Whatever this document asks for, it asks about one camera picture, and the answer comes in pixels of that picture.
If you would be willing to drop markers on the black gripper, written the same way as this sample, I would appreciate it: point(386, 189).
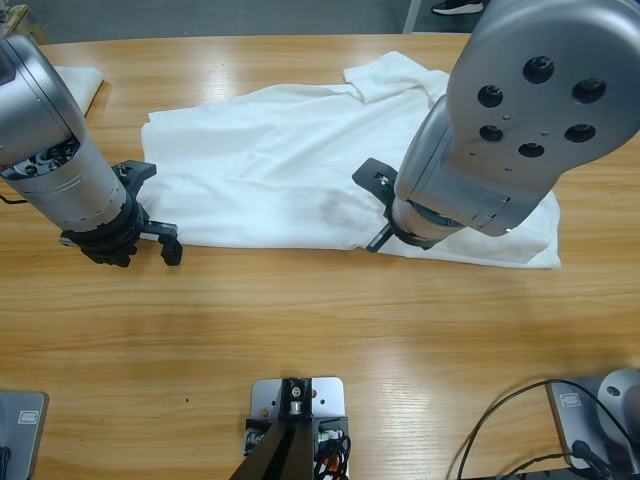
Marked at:
point(410, 232)
point(112, 240)

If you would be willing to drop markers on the white t-shirt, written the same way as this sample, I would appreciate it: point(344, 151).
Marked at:
point(275, 175)

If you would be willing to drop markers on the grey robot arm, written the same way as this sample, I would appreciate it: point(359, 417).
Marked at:
point(50, 125)
point(525, 100)

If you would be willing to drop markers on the folded white cloth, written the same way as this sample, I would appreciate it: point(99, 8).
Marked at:
point(85, 82)

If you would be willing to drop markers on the white metal leg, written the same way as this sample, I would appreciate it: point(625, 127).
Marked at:
point(414, 15)

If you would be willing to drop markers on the black sneaker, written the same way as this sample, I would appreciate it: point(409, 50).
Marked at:
point(457, 6)

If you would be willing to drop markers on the wooden pallet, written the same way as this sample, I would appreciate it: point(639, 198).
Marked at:
point(22, 22)

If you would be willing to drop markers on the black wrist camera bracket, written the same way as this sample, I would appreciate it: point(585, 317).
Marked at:
point(372, 177)
point(135, 172)

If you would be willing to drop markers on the white mount block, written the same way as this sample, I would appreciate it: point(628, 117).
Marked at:
point(330, 400)

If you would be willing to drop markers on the grey base plate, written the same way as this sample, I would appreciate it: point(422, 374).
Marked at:
point(25, 435)
point(567, 415)

